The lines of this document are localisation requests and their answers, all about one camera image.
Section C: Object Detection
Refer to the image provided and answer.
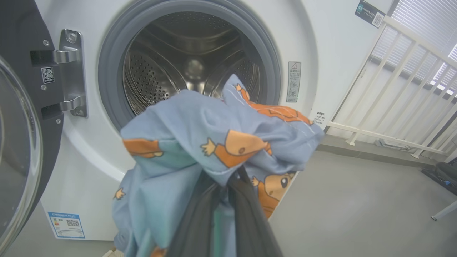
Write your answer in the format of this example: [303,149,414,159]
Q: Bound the blue energy label sticker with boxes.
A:
[47,211,86,240]

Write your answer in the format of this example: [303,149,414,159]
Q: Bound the metal door hinge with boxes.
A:
[30,29,88,118]

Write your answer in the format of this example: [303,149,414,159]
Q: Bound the white window blinds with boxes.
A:
[371,0,457,94]

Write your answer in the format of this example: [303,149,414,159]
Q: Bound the grey round washing machine door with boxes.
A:
[0,0,65,247]

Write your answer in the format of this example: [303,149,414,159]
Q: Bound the blue garment with orange cartoons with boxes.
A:
[112,74,325,257]

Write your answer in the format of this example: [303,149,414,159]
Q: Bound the white front-load washing machine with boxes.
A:
[34,0,393,242]

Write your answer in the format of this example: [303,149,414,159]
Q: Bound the small white QR label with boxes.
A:
[41,67,55,85]

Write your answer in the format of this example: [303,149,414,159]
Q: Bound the white railing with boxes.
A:
[327,15,457,163]

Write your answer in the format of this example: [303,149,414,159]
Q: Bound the grey warning sticker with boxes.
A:
[286,61,302,103]

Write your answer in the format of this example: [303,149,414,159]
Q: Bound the white furniture leg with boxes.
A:
[431,200,457,222]

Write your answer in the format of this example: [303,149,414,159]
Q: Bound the black QR code sticker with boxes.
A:
[355,0,386,29]

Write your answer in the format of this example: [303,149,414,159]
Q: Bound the grey rubber door gasket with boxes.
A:
[98,0,282,131]

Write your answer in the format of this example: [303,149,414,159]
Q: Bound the perforated steel drum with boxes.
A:
[123,12,263,115]

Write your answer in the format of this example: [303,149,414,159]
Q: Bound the black object on floor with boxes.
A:
[421,161,457,196]

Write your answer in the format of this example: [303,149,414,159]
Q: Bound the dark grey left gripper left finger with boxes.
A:
[166,178,229,257]

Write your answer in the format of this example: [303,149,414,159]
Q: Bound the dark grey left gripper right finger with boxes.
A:
[228,166,285,257]

